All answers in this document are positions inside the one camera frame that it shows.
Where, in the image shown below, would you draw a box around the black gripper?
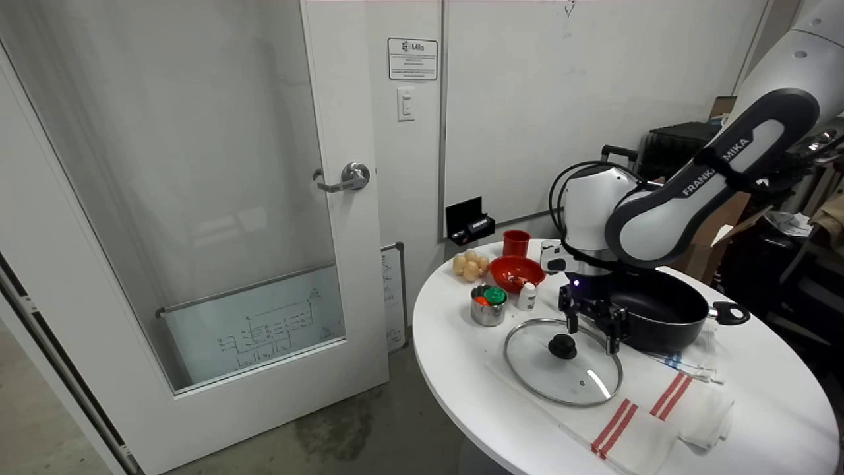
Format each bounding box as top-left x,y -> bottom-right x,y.
562,271 -> 626,356

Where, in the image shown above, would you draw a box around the glass lid black knob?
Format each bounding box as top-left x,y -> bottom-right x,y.
500,316 -> 624,410

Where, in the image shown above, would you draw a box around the black pot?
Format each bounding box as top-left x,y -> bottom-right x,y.
603,267 -> 752,354

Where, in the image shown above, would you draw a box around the white door frosted glass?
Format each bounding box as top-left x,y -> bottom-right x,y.
0,0 -> 392,475

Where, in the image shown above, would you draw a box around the small white bottle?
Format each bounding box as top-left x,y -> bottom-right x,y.
514,279 -> 539,311

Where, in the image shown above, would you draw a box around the red bowl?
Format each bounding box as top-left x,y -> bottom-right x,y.
485,255 -> 549,299

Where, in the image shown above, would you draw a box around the metal can with toy vegetables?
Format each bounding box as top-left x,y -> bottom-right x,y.
468,283 -> 508,329

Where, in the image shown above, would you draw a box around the red cup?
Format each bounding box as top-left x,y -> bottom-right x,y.
500,226 -> 532,261

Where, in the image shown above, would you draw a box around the white towel red stripes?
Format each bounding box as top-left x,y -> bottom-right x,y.
481,338 -> 737,475

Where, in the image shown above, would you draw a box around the yellow food item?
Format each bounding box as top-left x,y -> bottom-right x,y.
451,247 -> 493,286

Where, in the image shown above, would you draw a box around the clear plastic container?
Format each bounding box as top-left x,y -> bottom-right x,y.
674,381 -> 737,453

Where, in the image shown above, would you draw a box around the open cardboard box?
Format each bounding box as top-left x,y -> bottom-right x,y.
679,191 -> 773,286

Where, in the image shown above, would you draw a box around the black eraser holder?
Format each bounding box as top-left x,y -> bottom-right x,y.
442,196 -> 499,247

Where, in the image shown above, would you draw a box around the black suitcase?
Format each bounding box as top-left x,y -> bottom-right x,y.
599,142 -> 641,170

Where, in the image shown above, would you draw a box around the black chair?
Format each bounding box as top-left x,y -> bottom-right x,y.
720,208 -> 844,354

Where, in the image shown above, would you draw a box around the black table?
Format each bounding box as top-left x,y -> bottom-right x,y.
634,118 -> 733,183

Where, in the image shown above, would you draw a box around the large whiteboard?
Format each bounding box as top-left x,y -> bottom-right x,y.
438,0 -> 774,246

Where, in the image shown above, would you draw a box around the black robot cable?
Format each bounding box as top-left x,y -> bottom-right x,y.
545,159 -> 623,242

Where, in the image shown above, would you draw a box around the framed paper on wall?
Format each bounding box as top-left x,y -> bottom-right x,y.
379,242 -> 409,354

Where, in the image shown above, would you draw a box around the silver door handle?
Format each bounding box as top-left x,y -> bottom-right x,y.
311,160 -> 372,196

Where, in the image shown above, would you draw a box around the white light switch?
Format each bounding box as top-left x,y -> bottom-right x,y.
392,86 -> 417,125

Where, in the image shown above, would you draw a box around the white wall sign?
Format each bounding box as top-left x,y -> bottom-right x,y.
385,34 -> 441,85

